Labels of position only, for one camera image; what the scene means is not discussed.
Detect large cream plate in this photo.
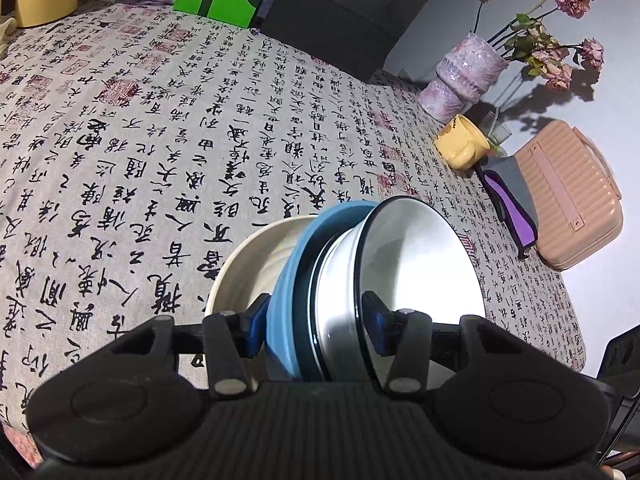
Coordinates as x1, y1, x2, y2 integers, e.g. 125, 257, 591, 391
204, 215, 321, 393

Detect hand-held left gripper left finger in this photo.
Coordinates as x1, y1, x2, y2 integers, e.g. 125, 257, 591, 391
115, 292, 273, 401

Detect blue bowl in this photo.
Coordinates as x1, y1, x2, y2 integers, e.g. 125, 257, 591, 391
265, 200, 382, 383

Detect white dish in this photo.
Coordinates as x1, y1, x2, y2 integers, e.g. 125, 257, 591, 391
306, 195, 488, 386

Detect grey paper bag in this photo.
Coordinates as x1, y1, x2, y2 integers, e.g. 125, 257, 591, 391
260, 0, 453, 83

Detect clear drinking glass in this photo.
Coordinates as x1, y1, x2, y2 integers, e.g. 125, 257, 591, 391
477, 105, 513, 146

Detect yellow mug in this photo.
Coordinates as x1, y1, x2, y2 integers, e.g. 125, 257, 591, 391
433, 114, 492, 171

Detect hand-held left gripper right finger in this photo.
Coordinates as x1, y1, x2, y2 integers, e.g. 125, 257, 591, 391
361, 291, 521, 396

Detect purple textured vase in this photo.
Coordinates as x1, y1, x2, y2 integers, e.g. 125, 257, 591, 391
417, 31, 510, 123

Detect calligraphy printed tablecloth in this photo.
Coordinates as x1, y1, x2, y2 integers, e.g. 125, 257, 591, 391
0, 2, 588, 441

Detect dried pink roses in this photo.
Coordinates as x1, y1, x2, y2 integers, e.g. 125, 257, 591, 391
470, 0, 606, 93

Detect grey and purple cloth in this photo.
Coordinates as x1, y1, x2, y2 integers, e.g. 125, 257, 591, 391
477, 156, 541, 260

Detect pink ribbed case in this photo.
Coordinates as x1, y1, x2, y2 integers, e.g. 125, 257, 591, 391
512, 120, 626, 272

